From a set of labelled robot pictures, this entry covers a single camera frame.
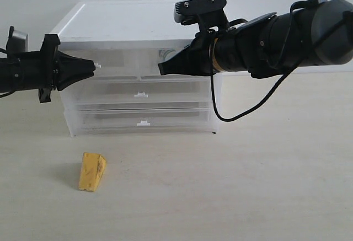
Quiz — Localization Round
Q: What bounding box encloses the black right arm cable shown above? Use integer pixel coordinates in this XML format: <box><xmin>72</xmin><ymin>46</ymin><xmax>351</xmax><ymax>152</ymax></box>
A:
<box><xmin>210</xmin><ymin>0</ymin><xmax>353</xmax><ymax>122</ymax></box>

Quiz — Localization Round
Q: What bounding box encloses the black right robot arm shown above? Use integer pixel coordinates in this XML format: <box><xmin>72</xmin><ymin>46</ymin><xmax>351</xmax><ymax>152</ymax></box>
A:
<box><xmin>158</xmin><ymin>0</ymin><xmax>352</xmax><ymax>79</ymax></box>

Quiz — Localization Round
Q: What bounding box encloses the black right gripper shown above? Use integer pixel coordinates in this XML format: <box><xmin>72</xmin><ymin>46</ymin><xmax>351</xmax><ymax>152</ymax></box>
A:
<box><xmin>158</xmin><ymin>30</ymin><xmax>217</xmax><ymax>77</ymax></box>

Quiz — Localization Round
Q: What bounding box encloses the yellow cheese wedge toy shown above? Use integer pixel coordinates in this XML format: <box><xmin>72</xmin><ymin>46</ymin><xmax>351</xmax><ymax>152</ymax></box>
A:
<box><xmin>78</xmin><ymin>152</ymin><xmax>107</xmax><ymax>192</ymax></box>

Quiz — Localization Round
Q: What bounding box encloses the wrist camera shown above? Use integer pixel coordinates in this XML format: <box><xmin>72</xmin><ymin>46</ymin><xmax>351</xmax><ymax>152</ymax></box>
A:
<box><xmin>174</xmin><ymin>0</ymin><xmax>229</xmax><ymax>33</ymax></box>
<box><xmin>6</xmin><ymin>26</ymin><xmax>28</xmax><ymax>54</ymax></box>

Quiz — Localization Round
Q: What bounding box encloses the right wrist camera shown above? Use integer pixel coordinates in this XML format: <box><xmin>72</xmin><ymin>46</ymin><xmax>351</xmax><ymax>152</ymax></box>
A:
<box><xmin>174</xmin><ymin>0</ymin><xmax>229</xmax><ymax>33</ymax></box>

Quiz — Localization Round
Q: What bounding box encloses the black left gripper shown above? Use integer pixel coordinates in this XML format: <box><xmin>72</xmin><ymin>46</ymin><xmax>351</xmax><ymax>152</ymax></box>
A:
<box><xmin>38</xmin><ymin>34</ymin><xmax>94</xmax><ymax>103</ymax></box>

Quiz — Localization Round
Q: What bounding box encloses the clear bottom drawer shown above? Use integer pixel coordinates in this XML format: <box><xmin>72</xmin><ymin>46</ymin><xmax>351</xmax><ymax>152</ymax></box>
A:
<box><xmin>64</xmin><ymin>108</ymin><xmax>219</xmax><ymax>136</ymax></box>

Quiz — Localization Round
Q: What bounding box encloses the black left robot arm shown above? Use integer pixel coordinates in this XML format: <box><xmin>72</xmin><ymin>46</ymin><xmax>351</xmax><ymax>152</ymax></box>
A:
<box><xmin>1</xmin><ymin>34</ymin><xmax>96</xmax><ymax>103</ymax></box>

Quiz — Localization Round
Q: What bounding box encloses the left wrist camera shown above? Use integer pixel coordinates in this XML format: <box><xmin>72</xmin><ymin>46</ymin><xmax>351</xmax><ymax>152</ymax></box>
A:
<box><xmin>6</xmin><ymin>26</ymin><xmax>28</xmax><ymax>54</ymax></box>

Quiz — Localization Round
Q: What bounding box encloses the white plastic drawer cabinet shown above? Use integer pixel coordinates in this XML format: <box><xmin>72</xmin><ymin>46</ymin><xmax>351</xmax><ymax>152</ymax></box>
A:
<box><xmin>53</xmin><ymin>1</ymin><xmax>222</xmax><ymax>124</ymax></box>

